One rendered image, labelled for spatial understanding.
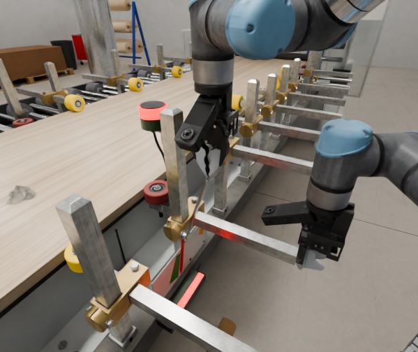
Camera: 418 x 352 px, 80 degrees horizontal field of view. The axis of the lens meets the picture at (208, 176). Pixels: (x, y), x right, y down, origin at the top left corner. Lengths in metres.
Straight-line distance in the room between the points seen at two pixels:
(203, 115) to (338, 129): 0.22
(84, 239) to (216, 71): 0.34
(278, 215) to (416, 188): 0.24
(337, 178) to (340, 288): 1.33
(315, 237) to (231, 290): 1.07
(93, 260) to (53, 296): 0.33
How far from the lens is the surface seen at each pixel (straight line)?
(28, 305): 0.75
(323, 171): 0.47
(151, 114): 0.54
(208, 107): 0.47
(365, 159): 0.47
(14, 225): 0.77
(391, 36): 9.33
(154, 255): 0.93
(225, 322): 1.40
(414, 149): 0.49
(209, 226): 0.68
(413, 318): 1.83
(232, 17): 0.37
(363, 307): 1.73
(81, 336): 0.84
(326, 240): 0.55
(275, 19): 0.36
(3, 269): 0.67
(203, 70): 0.46
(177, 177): 0.58
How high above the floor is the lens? 1.33
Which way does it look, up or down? 33 degrees down
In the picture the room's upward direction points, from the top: straight up
